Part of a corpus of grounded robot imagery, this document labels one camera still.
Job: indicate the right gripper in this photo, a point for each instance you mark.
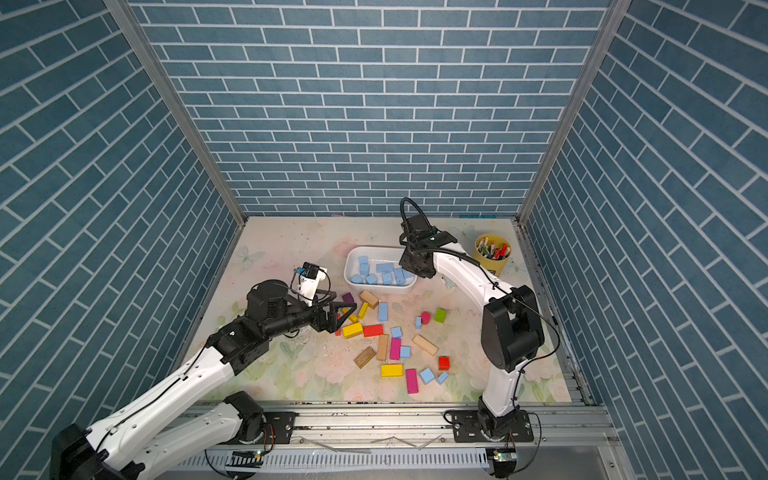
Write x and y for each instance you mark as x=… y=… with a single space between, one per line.
x=406 y=264

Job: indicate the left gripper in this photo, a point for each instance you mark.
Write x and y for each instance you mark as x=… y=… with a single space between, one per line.
x=329 y=324

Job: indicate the blue thin block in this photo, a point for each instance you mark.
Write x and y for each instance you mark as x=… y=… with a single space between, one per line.
x=399 y=277

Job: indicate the white rectangular plastic tray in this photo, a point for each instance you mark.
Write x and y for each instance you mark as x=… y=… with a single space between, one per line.
x=376 y=254

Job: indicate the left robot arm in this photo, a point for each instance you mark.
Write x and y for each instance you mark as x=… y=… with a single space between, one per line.
x=138 y=442

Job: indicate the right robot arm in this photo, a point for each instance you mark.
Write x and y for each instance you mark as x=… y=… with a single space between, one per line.
x=512 y=329

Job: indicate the yellow thin upright block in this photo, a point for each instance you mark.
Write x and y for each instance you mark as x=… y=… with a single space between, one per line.
x=363 y=311

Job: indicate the tan wooden block upper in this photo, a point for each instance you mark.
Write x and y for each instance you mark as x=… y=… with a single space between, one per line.
x=369 y=298

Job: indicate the yellow large block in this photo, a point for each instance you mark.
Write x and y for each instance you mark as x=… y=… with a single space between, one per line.
x=352 y=330

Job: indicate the red long block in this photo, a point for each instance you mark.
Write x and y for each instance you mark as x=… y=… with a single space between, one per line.
x=373 y=330

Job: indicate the tan upright wooden block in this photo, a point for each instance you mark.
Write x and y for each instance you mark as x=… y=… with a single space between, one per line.
x=382 y=347

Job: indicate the brown grained wooden block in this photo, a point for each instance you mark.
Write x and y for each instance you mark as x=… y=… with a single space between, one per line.
x=364 y=357

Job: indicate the magenta upright block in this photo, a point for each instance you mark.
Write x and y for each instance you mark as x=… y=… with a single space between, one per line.
x=395 y=349

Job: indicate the yellow pen holder cup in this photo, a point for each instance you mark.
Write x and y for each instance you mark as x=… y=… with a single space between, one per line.
x=492 y=252

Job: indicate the yellow block bottom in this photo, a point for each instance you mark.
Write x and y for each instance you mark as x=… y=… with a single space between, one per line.
x=391 y=370

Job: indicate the green cube block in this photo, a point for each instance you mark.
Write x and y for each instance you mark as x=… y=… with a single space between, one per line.
x=440 y=315

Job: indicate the tan slanted wooden block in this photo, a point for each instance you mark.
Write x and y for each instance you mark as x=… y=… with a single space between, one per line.
x=425 y=345

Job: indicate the magenta block bottom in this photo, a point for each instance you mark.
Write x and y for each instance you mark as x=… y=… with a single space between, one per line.
x=411 y=381

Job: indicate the red cube block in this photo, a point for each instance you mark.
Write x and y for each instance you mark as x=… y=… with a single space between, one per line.
x=444 y=363

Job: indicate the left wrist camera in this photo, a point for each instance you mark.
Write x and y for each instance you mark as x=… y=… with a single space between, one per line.
x=310 y=275

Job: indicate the aluminium mounting rail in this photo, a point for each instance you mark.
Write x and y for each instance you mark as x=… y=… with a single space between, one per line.
x=339 y=427

